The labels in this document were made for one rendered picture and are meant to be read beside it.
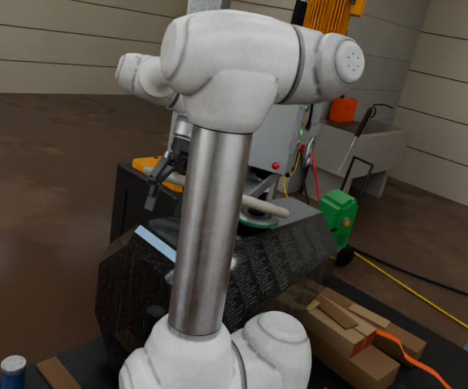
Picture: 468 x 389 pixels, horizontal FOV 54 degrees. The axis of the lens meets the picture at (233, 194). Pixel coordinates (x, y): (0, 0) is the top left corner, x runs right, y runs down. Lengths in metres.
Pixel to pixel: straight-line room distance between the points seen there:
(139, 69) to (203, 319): 0.66
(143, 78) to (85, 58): 7.36
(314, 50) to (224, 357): 0.55
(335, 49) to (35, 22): 7.48
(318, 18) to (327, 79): 1.83
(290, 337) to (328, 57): 0.53
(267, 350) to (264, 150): 1.20
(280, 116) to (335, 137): 2.96
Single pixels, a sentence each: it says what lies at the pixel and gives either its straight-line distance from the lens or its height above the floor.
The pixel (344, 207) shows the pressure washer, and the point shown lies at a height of 0.52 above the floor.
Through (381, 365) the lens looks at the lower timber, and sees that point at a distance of 2.75.
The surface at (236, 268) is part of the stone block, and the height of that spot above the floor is 0.75.
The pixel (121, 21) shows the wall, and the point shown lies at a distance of 8.84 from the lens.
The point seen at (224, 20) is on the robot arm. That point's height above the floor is 1.71.
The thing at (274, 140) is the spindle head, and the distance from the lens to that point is 1.98.
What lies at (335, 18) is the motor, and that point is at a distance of 2.60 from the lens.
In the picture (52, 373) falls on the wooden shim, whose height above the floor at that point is 0.03.
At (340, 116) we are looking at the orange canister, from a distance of 5.24.
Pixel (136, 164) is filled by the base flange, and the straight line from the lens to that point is 2.92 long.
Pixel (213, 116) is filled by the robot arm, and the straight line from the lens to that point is 0.70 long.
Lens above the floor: 1.71
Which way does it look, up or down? 21 degrees down
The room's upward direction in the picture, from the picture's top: 11 degrees clockwise
